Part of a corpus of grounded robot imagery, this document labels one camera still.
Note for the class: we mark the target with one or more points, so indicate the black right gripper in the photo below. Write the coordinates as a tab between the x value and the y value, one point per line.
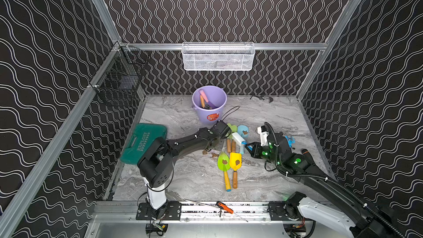
254	149

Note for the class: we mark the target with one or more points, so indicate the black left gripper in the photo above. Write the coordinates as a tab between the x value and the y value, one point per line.
215	135

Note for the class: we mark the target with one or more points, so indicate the small blue clamp tool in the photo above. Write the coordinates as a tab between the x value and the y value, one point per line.
290	140

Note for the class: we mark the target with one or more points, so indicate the lime front trowel yellow handle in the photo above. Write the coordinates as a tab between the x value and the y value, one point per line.
224	166

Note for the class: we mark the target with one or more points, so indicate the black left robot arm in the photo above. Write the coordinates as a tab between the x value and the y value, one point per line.
157	164

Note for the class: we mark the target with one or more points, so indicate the orange handled screwdriver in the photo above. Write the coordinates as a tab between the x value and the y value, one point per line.
225	208

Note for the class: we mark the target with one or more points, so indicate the yellow square trowel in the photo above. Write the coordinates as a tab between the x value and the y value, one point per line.
235	164

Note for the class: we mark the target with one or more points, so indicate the white wire basket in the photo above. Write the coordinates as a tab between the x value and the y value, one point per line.
215	56

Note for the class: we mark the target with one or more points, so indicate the purple front trowel pink handle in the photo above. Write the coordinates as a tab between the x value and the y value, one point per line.
209	105

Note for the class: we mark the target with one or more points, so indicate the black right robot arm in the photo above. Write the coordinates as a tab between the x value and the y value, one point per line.
352	216

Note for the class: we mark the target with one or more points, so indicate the green plastic tool case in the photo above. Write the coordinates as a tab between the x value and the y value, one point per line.
141	139

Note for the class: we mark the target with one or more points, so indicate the black wire basket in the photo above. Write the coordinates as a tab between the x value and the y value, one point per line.
119	81

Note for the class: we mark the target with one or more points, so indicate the black clip tool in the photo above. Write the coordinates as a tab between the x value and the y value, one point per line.
263	97

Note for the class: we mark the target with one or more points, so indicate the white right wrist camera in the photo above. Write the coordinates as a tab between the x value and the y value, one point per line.
263	133

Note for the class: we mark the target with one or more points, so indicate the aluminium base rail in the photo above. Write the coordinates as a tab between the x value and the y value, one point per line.
207	212

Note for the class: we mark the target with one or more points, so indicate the lime front trowel wooden handle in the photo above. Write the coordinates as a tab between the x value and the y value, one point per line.
202	102

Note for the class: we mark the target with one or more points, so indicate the wide green trowel wooden handle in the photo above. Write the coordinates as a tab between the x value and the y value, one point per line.
229	139

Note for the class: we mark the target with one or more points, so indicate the black orange screwdriver handle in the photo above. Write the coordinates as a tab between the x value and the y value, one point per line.
305	152

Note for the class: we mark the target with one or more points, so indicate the white blue brush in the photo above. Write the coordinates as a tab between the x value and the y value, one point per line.
240	141

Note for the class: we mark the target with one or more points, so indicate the purple plastic bucket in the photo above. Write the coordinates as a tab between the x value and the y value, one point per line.
216	96

